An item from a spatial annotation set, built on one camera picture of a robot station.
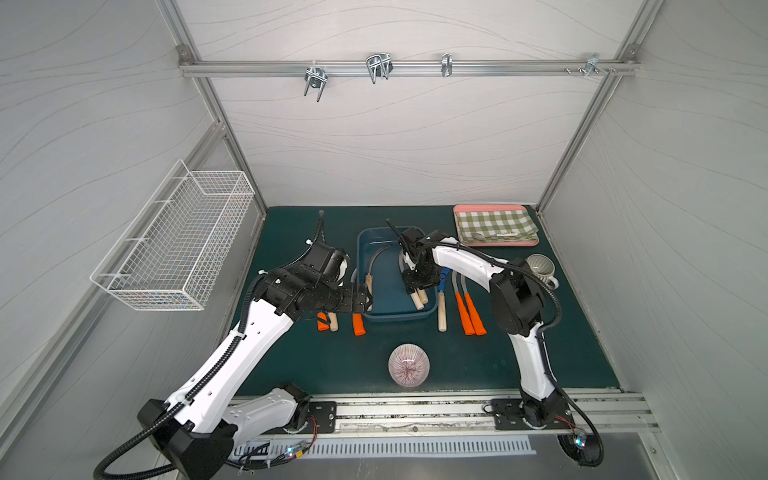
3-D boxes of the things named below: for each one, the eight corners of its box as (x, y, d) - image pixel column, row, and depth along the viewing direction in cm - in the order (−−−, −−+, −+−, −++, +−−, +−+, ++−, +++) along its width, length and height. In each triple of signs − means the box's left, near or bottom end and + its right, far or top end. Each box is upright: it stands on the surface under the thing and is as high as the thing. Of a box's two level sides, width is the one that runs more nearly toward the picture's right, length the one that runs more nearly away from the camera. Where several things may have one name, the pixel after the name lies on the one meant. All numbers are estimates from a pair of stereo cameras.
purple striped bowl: (388, 386, 79) (388, 382, 76) (388, 348, 86) (388, 343, 82) (430, 387, 79) (431, 383, 76) (427, 348, 86) (428, 343, 83)
